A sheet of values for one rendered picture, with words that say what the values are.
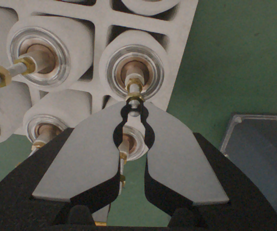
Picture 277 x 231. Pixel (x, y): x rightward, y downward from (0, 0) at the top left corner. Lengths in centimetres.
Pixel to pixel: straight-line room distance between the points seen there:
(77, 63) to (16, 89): 17
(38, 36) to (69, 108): 11
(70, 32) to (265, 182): 52
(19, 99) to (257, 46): 58
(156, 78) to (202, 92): 33
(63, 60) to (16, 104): 15
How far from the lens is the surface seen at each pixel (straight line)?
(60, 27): 23
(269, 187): 52
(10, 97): 35
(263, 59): 59
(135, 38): 21
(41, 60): 22
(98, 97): 31
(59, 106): 27
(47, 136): 27
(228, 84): 56
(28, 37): 24
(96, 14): 28
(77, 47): 23
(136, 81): 17
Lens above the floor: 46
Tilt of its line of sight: 59 degrees down
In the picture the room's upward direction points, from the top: 179 degrees clockwise
